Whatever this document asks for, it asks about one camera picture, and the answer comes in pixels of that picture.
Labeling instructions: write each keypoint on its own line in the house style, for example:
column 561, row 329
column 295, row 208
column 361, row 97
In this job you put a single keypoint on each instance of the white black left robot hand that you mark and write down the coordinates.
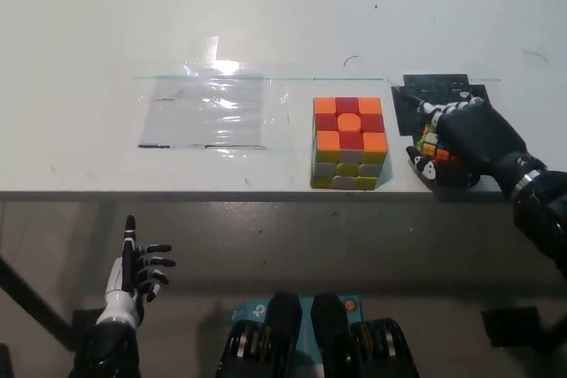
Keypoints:
column 121, row 289

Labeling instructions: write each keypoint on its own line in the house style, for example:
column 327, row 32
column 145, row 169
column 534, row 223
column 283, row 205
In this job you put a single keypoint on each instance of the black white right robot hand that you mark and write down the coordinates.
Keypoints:
column 483, row 143

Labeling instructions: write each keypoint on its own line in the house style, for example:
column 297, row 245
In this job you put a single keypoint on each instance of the small studded multicolour cube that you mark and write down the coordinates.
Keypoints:
column 443, row 154

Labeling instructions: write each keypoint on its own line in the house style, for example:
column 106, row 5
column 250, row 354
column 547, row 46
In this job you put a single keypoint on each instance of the large orange red puzzle cube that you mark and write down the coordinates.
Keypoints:
column 350, row 139

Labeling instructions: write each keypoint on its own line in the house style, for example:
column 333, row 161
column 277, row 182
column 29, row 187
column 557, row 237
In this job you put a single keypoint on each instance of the black tape patch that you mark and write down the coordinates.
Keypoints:
column 409, row 119

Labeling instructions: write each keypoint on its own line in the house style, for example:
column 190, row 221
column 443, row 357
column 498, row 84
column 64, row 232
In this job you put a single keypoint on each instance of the black diagonal table leg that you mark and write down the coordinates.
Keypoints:
column 31, row 303

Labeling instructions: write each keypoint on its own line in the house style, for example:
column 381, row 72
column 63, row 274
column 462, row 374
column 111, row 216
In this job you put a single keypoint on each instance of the clear plastic sheet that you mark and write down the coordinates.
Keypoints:
column 204, row 117

